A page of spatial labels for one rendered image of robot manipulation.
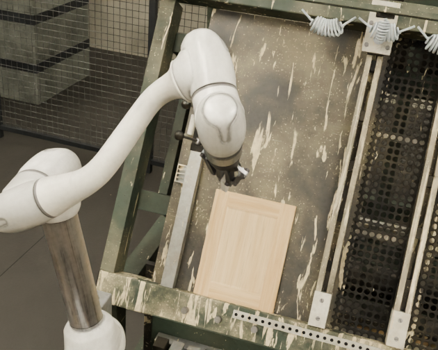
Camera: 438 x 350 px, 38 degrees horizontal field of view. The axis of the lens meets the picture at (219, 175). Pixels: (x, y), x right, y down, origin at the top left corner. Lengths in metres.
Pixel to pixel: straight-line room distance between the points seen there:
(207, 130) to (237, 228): 1.17
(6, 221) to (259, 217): 1.10
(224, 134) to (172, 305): 1.27
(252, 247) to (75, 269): 0.81
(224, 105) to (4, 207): 0.61
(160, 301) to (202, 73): 1.29
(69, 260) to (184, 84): 0.67
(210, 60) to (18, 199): 0.56
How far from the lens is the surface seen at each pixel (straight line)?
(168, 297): 2.45
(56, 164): 1.69
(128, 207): 2.49
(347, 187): 2.35
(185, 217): 2.43
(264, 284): 2.40
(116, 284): 2.52
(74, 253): 1.81
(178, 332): 2.48
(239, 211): 2.41
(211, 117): 1.26
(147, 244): 2.88
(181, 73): 1.39
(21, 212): 1.56
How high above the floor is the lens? 2.43
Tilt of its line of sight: 28 degrees down
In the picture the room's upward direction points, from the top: 5 degrees clockwise
